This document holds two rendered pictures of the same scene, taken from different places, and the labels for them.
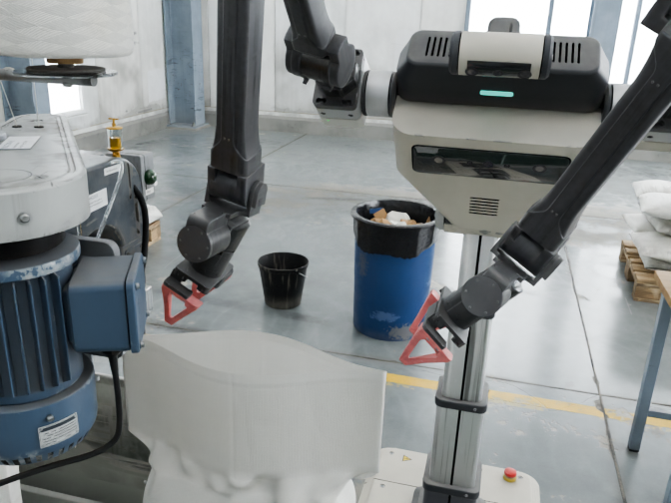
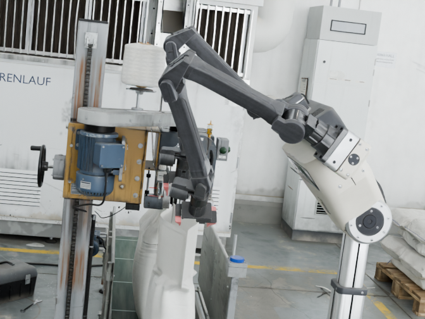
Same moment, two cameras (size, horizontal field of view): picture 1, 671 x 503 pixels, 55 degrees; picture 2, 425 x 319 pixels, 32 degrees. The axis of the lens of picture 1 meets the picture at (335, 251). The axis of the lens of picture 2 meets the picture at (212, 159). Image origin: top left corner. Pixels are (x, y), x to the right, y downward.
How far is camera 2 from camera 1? 2.44 m
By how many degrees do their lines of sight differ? 66
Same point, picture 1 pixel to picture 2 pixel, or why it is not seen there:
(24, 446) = (78, 185)
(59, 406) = (86, 177)
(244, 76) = not seen: hidden behind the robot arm
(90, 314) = (95, 152)
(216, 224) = (166, 152)
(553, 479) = not seen: outside the picture
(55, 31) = (124, 76)
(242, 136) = not seen: hidden behind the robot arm
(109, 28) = (137, 76)
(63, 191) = (97, 114)
